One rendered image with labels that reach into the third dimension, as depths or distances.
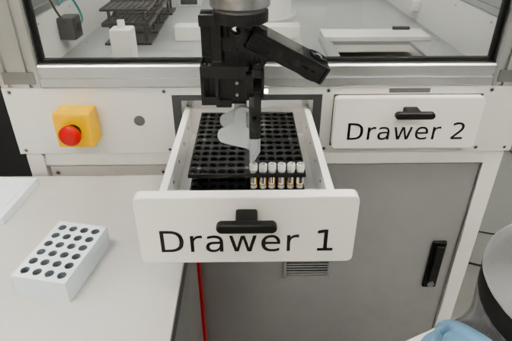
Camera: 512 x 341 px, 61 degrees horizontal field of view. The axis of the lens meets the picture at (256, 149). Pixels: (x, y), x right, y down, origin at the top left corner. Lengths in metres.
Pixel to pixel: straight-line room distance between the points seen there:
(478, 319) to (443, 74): 0.70
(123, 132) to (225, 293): 0.51
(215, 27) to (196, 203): 0.22
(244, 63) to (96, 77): 0.40
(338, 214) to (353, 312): 0.72
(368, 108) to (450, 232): 0.42
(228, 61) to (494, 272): 0.42
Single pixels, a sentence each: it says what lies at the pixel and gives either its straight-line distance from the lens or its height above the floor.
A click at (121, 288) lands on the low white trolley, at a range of 0.70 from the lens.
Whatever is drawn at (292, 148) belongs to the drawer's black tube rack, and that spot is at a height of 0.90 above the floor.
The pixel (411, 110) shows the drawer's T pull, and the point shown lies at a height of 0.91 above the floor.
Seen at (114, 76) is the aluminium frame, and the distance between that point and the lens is 0.88.
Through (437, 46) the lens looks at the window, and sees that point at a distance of 0.91.
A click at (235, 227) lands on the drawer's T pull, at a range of 0.54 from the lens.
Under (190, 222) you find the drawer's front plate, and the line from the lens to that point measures 0.58.
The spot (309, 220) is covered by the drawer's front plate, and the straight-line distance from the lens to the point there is 0.58.
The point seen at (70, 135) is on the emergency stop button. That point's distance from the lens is 0.87.
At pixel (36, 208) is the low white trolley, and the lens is 0.91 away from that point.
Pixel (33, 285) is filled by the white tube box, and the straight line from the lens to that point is 0.71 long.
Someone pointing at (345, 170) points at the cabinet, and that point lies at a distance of 0.97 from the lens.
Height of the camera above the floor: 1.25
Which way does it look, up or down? 29 degrees down
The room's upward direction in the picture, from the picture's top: straight up
